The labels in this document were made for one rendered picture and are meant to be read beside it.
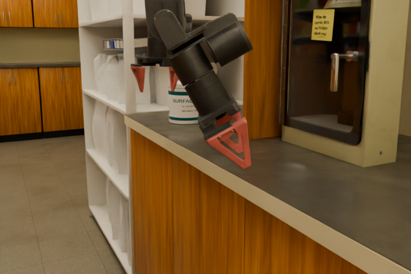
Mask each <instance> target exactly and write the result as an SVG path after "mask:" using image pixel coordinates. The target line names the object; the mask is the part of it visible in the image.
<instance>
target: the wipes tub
mask: <svg viewBox="0 0 411 274"><path fill-rule="evenodd" d="M168 103H169V121H170V123H172V124H180V125H191V124H198V112H197V110H196V108H195V107H194V104H193V103H192V101H191V100H190V98H189V96H188V94H187V92H186V90H185V86H182V84H181V82H180V81H177V84H176V88H175V89H174V91H171V85H170V82H169V83H168Z"/></svg>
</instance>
